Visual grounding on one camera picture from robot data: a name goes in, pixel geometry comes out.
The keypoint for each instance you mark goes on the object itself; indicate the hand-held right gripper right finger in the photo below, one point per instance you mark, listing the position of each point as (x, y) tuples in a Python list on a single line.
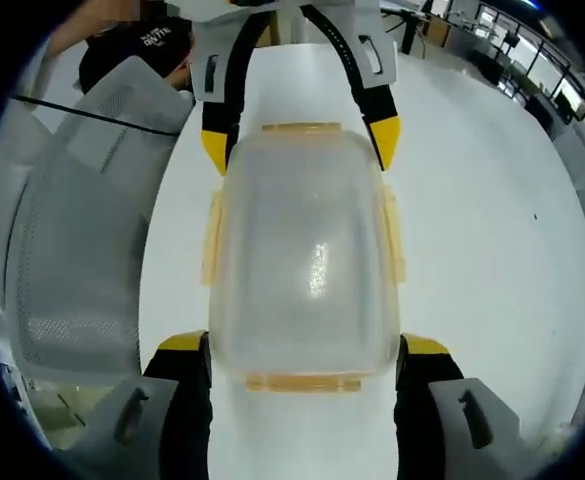
[(437, 425)]

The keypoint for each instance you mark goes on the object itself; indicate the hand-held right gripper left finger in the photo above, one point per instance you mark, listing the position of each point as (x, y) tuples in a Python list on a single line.
[(172, 425)]

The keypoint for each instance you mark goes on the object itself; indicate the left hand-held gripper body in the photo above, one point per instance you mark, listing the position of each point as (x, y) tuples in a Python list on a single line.
[(222, 10)]

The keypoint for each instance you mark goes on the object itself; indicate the grey mesh office chair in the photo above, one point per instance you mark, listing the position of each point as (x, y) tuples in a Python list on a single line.
[(72, 250)]

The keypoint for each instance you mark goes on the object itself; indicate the clear box with yellow buckles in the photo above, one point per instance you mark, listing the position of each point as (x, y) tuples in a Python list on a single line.
[(307, 250)]

